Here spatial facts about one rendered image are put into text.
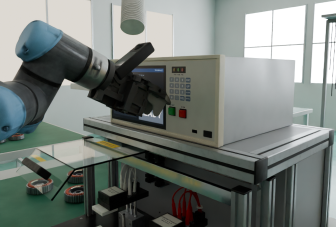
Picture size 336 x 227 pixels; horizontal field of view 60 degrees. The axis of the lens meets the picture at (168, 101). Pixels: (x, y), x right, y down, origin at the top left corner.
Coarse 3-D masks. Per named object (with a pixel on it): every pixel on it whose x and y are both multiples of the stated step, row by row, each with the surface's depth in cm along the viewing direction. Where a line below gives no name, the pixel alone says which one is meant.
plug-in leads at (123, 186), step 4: (124, 164) 94; (132, 168) 92; (120, 172) 93; (120, 176) 93; (120, 180) 93; (124, 180) 91; (128, 180) 94; (136, 180) 92; (120, 184) 93; (124, 184) 91; (128, 184) 90; (132, 184) 96; (136, 184) 96; (124, 188) 91; (128, 188) 90; (128, 192) 90; (132, 192) 92
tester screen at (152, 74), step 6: (132, 72) 85; (138, 72) 83; (144, 72) 81; (150, 72) 79; (156, 72) 78; (162, 72) 76; (150, 78) 80; (156, 78) 78; (162, 78) 76; (156, 84) 78; (162, 84) 76; (114, 114) 94; (120, 114) 91; (138, 120) 85; (144, 120) 83
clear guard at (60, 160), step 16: (64, 144) 87; (80, 144) 87; (96, 144) 87; (32, 160) 79; (48, 160) 74; (64, 160) 71; (80, 160) 71; (96, 160) 71; (112, 160) 73; (32, 176) 73; (64, 176) 66; (48, 192) 65
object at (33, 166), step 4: (24, 160) 74; (28, 160) 72; (24, 164) 72; (28, 164) 71; (32, 164) 70; (36, 164) 69; (32, 168) 69; (36, 168) 68; (40, 168) 67; (36, 172) 67; (40, 172) 67; (44, 172) 68; (48, 172) 68; (44, 176) 68; (48, 176) 68
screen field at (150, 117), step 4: (152, 112) 80; (160, 112) 78; (144, 116) 83; (148, 116) 81; (152, 116) 80; (156, 116) 79; (160, 116) 78; (148, 120) 81; (152, 120) 80; (156, 120) 79; (160, 120) 78
